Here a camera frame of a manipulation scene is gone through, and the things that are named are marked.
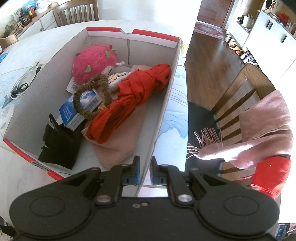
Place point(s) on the pink fleece cloth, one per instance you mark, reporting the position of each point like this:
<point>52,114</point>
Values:
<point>123,140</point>

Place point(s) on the globe toy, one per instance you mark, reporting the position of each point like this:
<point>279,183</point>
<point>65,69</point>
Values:
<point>29,6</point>

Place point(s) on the white sideboard cabinet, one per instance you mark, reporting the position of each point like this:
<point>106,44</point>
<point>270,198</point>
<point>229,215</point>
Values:
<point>40,23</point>

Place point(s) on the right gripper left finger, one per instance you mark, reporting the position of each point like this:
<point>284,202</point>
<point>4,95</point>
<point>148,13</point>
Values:
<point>113,181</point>

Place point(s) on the pink dragonfruit plush toy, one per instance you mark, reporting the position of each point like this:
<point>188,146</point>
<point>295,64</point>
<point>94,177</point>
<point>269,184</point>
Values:
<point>98,59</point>

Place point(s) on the far wooden chair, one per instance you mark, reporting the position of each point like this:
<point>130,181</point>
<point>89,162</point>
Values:
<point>76,11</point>

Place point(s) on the wooden chair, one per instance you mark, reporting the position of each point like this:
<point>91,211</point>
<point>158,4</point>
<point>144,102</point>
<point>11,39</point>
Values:
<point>248,87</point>
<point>76,11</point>

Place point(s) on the blue white tissue pack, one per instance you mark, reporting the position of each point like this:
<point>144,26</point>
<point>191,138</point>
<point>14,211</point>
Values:
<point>73,111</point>

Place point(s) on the white tall cabinet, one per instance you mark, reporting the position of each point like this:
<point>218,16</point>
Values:
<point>271,45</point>

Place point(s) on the pink scarf on chair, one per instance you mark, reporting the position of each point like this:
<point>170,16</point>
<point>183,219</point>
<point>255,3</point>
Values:
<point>265,131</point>

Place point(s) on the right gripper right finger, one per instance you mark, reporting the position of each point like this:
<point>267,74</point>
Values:
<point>174,180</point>

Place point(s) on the brown hair scrunchie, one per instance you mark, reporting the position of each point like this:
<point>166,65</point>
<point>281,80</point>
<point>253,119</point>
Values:
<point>99,80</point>

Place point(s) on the red cloth on chair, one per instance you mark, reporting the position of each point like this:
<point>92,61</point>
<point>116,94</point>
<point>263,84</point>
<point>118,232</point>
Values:
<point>271,175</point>

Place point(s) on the black cloth item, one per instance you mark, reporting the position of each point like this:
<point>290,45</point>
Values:
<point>61,144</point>

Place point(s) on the brown entrance door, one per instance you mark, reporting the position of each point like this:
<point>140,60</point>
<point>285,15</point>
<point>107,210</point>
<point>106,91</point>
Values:
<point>215,12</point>

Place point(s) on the red knotted cloth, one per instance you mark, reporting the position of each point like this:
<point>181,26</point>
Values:
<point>134,91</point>

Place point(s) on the white red cardboard box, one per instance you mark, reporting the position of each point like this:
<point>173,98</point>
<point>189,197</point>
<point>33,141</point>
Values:
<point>26,127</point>

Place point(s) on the red doormat rug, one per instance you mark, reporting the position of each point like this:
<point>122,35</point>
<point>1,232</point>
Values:
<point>209,30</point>

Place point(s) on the shoes on floor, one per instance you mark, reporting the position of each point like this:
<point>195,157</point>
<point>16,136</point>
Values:
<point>245,56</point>

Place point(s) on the near wooden chair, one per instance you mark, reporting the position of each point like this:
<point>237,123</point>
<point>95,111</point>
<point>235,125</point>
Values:
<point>248,87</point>

